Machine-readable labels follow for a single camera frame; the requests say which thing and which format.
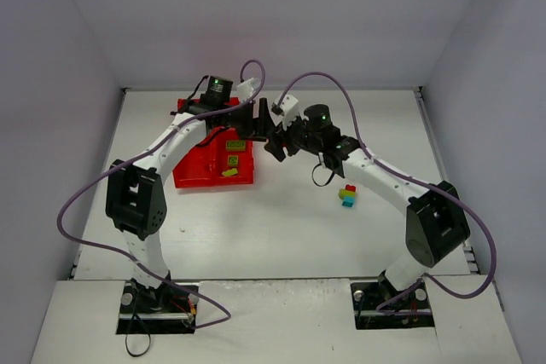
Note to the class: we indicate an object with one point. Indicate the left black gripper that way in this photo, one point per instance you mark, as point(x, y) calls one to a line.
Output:
point(263, 118)

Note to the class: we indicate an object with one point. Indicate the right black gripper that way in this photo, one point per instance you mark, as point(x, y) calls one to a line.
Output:
point(286, 138)

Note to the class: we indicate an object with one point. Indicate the green lego brick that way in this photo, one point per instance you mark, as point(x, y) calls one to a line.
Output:
point(235, 146)

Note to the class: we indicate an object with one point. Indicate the small green lego piece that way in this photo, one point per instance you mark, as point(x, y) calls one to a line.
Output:
point(233, 160)

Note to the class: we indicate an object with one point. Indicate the green curved lego piece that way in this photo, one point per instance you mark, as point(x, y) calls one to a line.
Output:
point(230, 172)

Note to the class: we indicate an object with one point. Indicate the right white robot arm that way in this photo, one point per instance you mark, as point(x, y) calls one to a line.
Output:
point(434, 225)

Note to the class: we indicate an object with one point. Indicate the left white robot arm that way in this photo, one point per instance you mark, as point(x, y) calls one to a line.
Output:
point(136, 200)

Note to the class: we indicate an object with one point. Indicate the red four-compartment bin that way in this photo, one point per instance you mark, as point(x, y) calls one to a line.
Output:
point(203, 165)

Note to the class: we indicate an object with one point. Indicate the green red blue lego cluster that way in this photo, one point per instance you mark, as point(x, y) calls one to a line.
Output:
point(348, 195)

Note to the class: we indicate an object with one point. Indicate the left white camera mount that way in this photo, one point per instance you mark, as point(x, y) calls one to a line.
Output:
point(246, 89)

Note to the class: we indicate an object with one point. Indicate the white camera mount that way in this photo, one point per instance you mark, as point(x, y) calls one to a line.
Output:
point(246, 89)
point(287, 107)

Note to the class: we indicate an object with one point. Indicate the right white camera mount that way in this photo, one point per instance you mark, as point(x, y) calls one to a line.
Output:
point(287, 107)

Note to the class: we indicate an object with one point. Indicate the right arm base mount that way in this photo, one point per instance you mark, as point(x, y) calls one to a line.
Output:
point(373, 312)

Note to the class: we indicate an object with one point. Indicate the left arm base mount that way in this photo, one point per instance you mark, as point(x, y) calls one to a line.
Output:
point(172, 314)

